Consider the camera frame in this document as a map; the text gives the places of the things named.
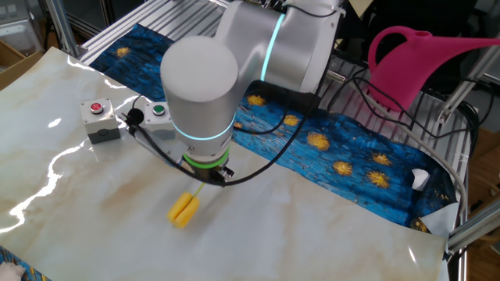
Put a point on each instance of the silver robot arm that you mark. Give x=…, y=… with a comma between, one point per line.
x=199, y=78

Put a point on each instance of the marble pattern table sheet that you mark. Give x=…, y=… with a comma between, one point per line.
x=117, y=214

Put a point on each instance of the white paper scrap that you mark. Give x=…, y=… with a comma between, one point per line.
x=420, y=180

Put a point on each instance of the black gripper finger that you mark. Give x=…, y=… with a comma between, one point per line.
x=227, y=173

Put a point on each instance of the pink watering can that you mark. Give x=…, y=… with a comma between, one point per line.
x=406, y=70

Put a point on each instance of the white fluffy cloth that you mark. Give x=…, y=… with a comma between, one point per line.
x=9, y=272

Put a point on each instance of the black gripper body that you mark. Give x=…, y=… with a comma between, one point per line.
x=209, y=172

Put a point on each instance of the green push button box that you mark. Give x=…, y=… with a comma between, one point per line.
x=158, y=110

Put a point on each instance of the aluminium frame rail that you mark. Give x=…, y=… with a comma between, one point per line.
x=476, y=226

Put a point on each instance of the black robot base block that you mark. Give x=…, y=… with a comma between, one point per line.
x=297, y=97

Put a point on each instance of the diagonal aluminium bar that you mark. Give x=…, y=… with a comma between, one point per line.
x=468, y=84

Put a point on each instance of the grey metal cabinet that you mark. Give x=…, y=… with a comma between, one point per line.
x=19, y=31

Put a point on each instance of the aluminium frame post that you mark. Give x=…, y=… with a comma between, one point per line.
x=62, y=27

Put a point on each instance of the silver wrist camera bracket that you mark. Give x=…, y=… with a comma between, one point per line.
x=164, y=150

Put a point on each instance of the cardboard box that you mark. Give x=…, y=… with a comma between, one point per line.
x=15, y=66

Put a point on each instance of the blue starry painted cloth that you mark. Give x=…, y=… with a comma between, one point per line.
x=351, y=148
x=27, y=269

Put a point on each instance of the red push button box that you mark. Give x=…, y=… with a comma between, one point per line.
x=99, y=125

